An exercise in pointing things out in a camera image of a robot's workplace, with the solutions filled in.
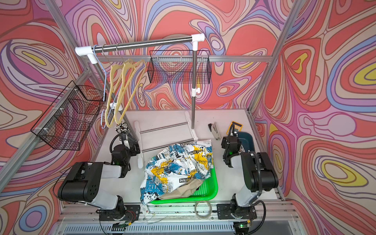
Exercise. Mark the printed white blue yellow shorts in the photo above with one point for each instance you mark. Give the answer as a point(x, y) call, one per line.
point(176, 166)

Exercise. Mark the beige shorts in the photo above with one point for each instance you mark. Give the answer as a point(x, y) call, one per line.
point(183, 191)

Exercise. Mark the yellow hanger front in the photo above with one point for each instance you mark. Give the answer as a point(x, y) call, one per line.
point(131, 75)

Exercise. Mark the yellow hanger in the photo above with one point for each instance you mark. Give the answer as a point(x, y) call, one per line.
point(113, 104)
point(131, 75)

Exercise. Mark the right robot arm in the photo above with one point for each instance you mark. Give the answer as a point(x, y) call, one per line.
point(259, 175)

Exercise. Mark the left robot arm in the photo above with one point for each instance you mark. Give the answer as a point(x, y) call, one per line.
point(82, 184)

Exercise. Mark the clothes rack with steel bar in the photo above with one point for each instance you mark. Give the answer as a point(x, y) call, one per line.
point(195, 39)

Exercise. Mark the stapler on table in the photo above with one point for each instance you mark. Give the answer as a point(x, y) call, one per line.
point(214, 130)

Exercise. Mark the yellow calculator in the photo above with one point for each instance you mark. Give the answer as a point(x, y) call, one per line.
point(237, 126)

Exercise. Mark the dark teal clothespin bin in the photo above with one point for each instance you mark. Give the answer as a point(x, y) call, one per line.
point(247, 141)

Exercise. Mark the cup of pens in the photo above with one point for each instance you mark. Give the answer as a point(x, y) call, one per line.
point(122, 128)

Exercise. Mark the green plastic basket tray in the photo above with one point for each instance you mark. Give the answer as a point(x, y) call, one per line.
point(206, 192)

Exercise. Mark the clear tape roll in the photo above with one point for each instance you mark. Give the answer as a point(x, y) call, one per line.
point(203, 210)

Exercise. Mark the black wire basket back wall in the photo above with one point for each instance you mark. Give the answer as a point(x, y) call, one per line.
point(173, 66)

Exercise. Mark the black wire basket wall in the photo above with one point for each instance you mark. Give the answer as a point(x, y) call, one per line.
point(71, 120)
point(173, 66)

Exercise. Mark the black wire basket left wall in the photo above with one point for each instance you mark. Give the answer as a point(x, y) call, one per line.
point(71, 120)

